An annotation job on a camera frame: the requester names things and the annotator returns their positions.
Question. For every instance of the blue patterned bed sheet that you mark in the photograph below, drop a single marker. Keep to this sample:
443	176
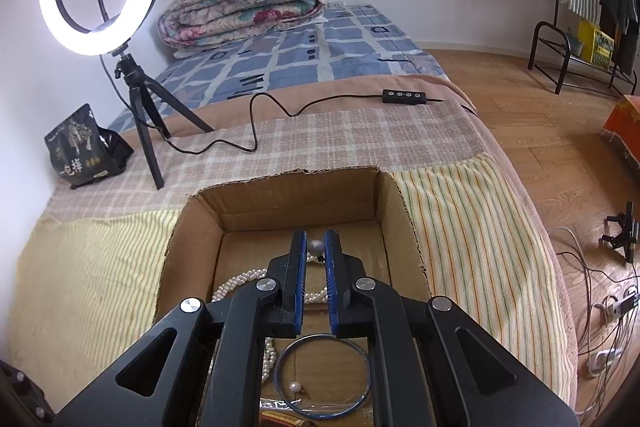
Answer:
300	52

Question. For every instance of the black snack bag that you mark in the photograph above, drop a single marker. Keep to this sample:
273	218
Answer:
80	147

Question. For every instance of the white wall socket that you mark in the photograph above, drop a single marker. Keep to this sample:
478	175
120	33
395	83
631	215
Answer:
334	2

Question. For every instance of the black clamp device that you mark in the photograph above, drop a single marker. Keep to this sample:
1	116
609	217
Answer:
622	232

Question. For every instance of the dark hanging clothes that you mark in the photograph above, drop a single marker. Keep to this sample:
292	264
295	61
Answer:
625	17

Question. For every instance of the black tripod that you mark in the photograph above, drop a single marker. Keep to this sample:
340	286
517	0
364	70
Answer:
145	132

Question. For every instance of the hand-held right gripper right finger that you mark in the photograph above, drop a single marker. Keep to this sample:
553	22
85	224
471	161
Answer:
331	277

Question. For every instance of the folded floral quilt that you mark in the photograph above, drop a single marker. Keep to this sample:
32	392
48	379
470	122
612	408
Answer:
240	2

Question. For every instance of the black metal rack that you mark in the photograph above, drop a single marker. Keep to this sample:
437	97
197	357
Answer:
534	47

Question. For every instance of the cardboard box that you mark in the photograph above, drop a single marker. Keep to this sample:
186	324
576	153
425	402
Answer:
300	197

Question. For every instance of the yellow striped cloth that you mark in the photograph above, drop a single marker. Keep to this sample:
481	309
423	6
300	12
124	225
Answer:
475	257

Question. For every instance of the blue bangle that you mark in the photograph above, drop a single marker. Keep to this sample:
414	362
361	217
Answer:
276	374

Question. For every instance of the red gold small packet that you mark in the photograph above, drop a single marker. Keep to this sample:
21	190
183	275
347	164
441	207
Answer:
280	414

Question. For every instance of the white power strip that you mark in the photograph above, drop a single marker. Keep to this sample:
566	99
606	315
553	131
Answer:
602	359

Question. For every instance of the yellow box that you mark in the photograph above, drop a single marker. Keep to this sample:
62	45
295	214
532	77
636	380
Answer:
602	47

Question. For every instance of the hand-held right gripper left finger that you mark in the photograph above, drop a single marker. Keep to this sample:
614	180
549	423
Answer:
300	277

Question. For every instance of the beige checked blanket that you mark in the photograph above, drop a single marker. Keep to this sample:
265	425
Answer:
300	137

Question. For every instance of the orange patterned box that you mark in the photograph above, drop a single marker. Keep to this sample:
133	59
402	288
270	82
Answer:
625	117

